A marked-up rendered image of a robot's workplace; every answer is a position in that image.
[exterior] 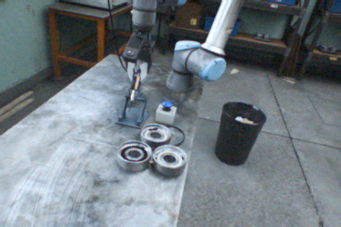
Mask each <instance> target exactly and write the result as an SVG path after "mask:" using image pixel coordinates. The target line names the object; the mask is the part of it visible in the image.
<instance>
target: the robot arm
mask: <svg viewBox="0 0 341 227"><path fill-rule="evenodd" d="M185 2H186V0H133V11H131V14H132V21H133V22H132V27H134V28H135V29H137V31H136V32H135V31H134V32H133V34H132V36H131V37H130V40H129V42H128V43H127V47H126V49H125V50H124V53H123V60H124V61H125V63H126V69H127V72H128V74H129V78H130V80H131V81H132V77H133V76H134V74H135V67H136V61H137V60H138V59H140V60H141V61H142V64H141V65H140V69H141V70H142V73H141V74H140V76H141V78H140V85H142V84H143V83H144V81H145V80H146V78H147V76H148V72H149V69H150V68H151V65H152V55H154V47H155V40H151V31H152V30H154V24H155V13H156V7H157V5H173V6H177V5H183V4H184V3H185ZM244 2H245V0H222V3H221V5H220V7H219V10H218V13H217V15H216V18H215V21H214V23H213V25H212V29H211V30H210V33H209V35H208V37H207V39H206V42H205V43H204V44H202V45H200V43H198V42H193V41H187V40H184V41H180V42H177V44H176V46H175V52H174V59H173V66H172V69H171V73H170V75H169V76H168V79H167V84H166V86H167V87H168V88H169V89H170V90H172V91H176V92H180V93H190V92H192V91H195V90H196V78H195V75H197V76H198V77H200V78H201V79H202V80H206V81H207V82H213V81H214V80H216V79H217V78H219V77H221V75H222V73H223V72H224V70H225V64H226V63H225V60H224V56H225V53H224V48H225V44H226V43H227V42H228V39H229V36H230V35H231V32H232V29H233V27H234V25H235V21H236V20H237V17H238V15H239V13H240V11H241V9H242V6H243V5H244ZM153 46H154V47H153ZM151 48H152V50H153V52H152V51H151ZM144 60H145V61H144ZM143 61H144V62H143Z"/></svg>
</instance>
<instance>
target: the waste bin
mask: <svg viewBox="0 0 341 227"><path fill-rule="evenodd" d="M237 117H241V118H243V119H244V118H247V119H248V120H249V121H251V122H253V123H245V122H241V121H239V120H236V119H235V118H237ZM264 123H266V115H265V113H264V112H263V111H262V110H261V109H259V108H258V107H256V106H253V105H252V104H248V103H244V102H241V101H229V102H228V103H225V104H224V106H223V107H222V113H221V122H220V125H219V130H218V137H217V140H216V146H215V154H216V157H218V158H219V160H221V161H223V162H224V163H227V164H228V165H243V164H244V163H245V162H246V161H247V159H248V156H249V155H250V152H251V149H252V148H253V146H254V143H255V142H256V139H257V137H258V135H259V134H260V131H261V129H262V128H263V125H264Z"/></svg>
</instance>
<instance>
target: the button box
mask: <svg viewBox="0 0 341 227"><path fill-rule="evenodd" d="M176 112H177V108H176V107H170V108H168V109H165V107H164V106H162V104H159V107H158V110H157V111H156V113H155V122H159V123H165V124H167V125H173V121H174V118H175V115H176Z"/></svg>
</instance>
